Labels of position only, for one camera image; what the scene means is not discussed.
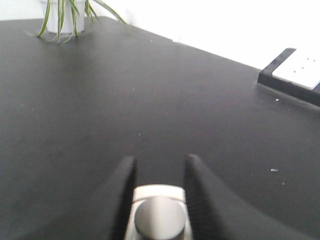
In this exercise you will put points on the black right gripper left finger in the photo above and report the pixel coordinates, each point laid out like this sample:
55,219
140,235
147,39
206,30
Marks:
102,215

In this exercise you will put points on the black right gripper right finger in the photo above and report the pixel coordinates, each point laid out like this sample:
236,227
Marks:
217,213

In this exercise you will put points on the glass jar with white lid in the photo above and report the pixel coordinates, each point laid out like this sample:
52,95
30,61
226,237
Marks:
159,212

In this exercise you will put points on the black white power socket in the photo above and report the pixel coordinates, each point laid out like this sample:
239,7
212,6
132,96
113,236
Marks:
296,73

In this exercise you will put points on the potted green spider plant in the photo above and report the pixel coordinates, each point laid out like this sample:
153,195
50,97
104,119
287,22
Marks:
64,19

